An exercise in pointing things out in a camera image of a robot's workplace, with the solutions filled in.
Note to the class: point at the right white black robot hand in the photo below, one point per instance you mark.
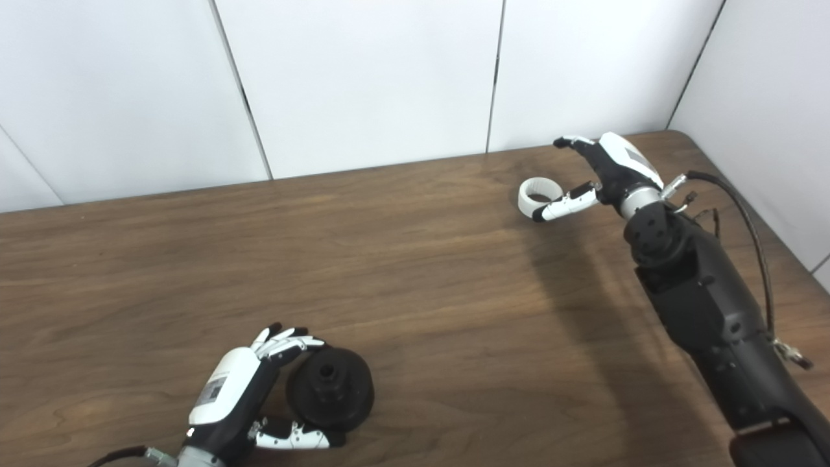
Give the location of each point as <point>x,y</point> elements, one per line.
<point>616,168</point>

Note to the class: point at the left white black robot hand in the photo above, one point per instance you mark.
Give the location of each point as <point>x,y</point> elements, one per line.
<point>227,395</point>

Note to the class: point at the round black stepped part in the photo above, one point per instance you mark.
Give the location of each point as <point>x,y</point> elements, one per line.
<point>331,392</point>

